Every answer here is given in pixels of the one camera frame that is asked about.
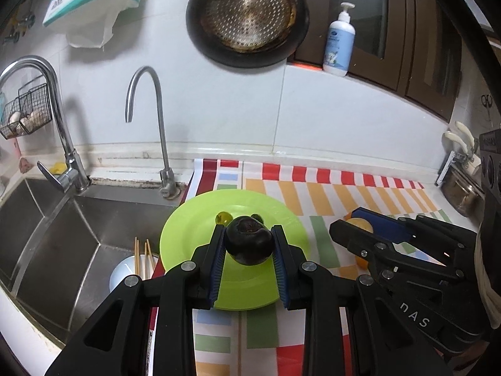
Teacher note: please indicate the steel cooking pot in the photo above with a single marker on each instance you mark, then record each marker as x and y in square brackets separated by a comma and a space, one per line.
[462, 192]

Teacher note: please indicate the green plate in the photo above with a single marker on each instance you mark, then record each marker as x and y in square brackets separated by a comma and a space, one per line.
[250, 282]

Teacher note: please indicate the white pump soap bottle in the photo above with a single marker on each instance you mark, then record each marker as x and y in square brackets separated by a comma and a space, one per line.
[338, 47]

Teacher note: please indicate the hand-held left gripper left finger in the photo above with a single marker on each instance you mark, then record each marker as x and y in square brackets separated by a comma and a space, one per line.
[217, 266]

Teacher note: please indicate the striped colourful table mat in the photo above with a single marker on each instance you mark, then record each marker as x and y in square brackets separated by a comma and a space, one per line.
[297, 199]

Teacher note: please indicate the wooden chopstick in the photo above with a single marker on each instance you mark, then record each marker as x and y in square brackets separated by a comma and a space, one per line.
[137, 254]
[148, 258]

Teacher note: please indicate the tall chrome faucet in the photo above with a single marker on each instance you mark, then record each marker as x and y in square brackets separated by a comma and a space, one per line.
[58, 105]

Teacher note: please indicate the orange tangerine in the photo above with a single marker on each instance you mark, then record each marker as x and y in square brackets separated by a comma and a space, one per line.
[362, 225]

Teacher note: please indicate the white bowl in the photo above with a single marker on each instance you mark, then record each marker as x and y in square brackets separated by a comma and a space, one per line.
[125, 270]

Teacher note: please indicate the steel dish rack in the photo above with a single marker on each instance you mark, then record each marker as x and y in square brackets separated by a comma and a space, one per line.
[446, 168]

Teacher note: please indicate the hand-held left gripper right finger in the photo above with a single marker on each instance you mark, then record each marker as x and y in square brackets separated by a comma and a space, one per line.
[280, 266]

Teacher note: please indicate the perforated metal strainer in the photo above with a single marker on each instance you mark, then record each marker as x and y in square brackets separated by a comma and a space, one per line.
[250, 19]

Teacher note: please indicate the slim gooseneck faucet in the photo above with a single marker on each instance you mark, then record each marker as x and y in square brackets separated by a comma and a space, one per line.
[160, 125]

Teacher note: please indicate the black frying pan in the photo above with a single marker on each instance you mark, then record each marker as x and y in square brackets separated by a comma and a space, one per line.
[203, 43]

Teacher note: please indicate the small pink object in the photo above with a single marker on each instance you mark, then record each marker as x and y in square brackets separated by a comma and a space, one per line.
[26, 164]

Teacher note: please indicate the green tangerine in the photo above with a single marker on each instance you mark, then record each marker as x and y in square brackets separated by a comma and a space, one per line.
[223, 217]

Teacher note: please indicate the stainless steel sink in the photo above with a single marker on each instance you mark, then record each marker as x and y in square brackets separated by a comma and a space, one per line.
[98, 223]

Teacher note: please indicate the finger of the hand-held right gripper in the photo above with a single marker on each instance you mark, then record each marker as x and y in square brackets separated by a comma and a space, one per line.
[352, 239]
[385, 225]

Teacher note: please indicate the black scissors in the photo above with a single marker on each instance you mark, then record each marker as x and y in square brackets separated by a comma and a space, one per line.
[486, 102]

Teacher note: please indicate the dark wooden cabinet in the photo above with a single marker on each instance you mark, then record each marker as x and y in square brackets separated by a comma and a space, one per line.
[415, 47]

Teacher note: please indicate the metal wall hook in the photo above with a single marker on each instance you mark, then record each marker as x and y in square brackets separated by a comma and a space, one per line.
[28, 19]

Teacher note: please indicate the yellow wall hook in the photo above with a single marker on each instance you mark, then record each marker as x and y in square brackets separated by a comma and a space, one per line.
[15, 23]

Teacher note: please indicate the small yellow object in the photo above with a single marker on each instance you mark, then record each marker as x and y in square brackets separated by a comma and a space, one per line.
[56, 168]

